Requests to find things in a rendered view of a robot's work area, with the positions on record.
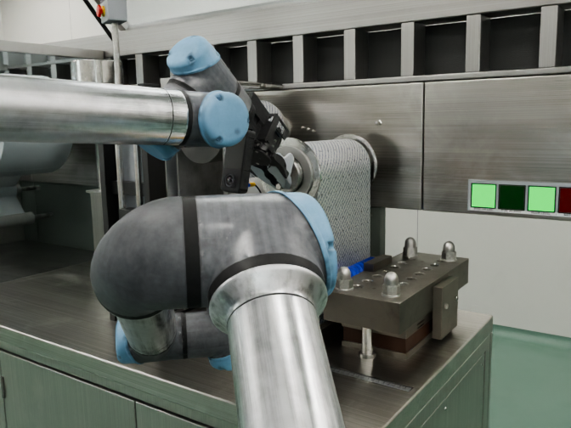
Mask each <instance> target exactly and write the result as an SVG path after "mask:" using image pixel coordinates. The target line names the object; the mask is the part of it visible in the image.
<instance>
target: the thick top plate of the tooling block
mask: <svg viewBox="0 0 571 428"><path fill-rule="evenodd" d="M417 254H418V256H414V257H407V256H403V252H402V253H400V254H398V255H396V256H393V257H392V263H390V264H388V265H386V266H385V267H382V268H380V269H378V270H376V271H375V272H368V271H363V272H361V273H358V274H356V275H354V276H353V277H351V278H352V279H353V290H351V291H338V290H335V288H334V290H333V291H332V293H331V294H330V295H329V296H328V299H327V303H326V306H325V309H324V320H328V321H332V322H337V323H341V324H348V325H352V326H357V327H361V328H366V329H373V330H378V331H382V332H386V333H390V334H395V335H401V334H402V333H403V332H405V331H406V330H407V329H408V328H409V327H410V326H412V325H413V324H415V323H416V322H417V321H419V320H420V319H421V318H423V317H424V316H425V315H427V314H428V313H429V312H431V311H432V299H433V286H434V285H436V284H438V283H439V282H441V281H442V280H444V279H446V278H447V277H449V276H456V277H459V281H458V290H459V289H460V288H462V287H463V286H464V285H465V284H467V283H468V266H469V258H464V257H456V259H457V261H455V262H444V261H441V260H440V258H441V255H435V254H428V253H420V252H417ZM388 272H395V273H396V274H397V275H398V278H399V284H400V293H401V296H400V297H396V298H388V297H384V296H382V285H383V284H384V278H385V275H386V274H387V273H388Z"/></svg>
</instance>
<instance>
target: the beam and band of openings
mask: <svg viewBox="0 0 571 428"><path fill-rule="evenodd" d="M568 9H571V0H323V1H317V2H311V3H301V4H295V5H290V6H284V7H278V8H268V9H262V10H257V11H251V12H245V13H239V14H229V15H224V16H218V17H212V18H206V19H201V20H191V21H185V22H179V23H173V24H168V25H158V26H151V27H146V28H140V29H135V30H129V31H118V34H119V48H120V61H121V62H122V68H123V81H124V85H135V84H138V83H152V84H161V78H170V77H171V76H172V75H173V73H172V72H171V71H170V68H169V67H168V65H167V57H168V54H169V52H170V50H171V49H172V47H173V46H174V45H175V44H176V43H178V42H179V41H181V40H182V39H184V38H186V37H190V36H197V35H198V36H201V37H204V38H205V39H206V40H207V41H208V42H209V43H211V45H212V46H213V47H214V49H215V50H216V51H217V52H218V53H219V54H220V56H221V59H222V60H223V62H224V63H225V64H226V65H227V67H228V68H229V70H230V71H231V73H232V74H233V75H234V77H235V79H236V80H237V81H243V82H267V83H279V84H282V85H283V88H282V89H271V90H268V89H264V90H261V91H273V90H288V89H304V88H319V87H349V86H364V85H380V84H395V83H411V82H441V81H456V80H471V79H487V78H502V77H517V76H547V75H562V74H571V10H568ZM537 13H541V14H537ZM522 14H526V15H522ZM515 15H518V16H515ZM507 16H511V17H507ZM500 17H503V18H500ZM492 18H496V19H492ZM462 21H465V22H462ZM454 22H458V23H454ZM447 23H450V24H447ZM440 24H442V25H440ZM426 25H427V26H426ZM394 29H397V30H394ZM386 30H390V31H386ZM372 31H374V32H372ZM341 35H344V36H341ZM334 36H336V37H334ZM318 37H321V38H318ZM288 41H291V42H288ZM273 42H276V43H273ZM41 44H47V45H55V46H63V47H71V48H86V49H95V50H103V51H104V60H114V57H113V43H112V41H111V40H110V38H109V37H108V35H107V34H102V35H96V36H90V37H80V38H74V39H69V40H63V41H57V42H47V43H41ZM243 46H245V47H243ZM236 47H238V48H236ZM160 55H162V56H160Z"/></svg>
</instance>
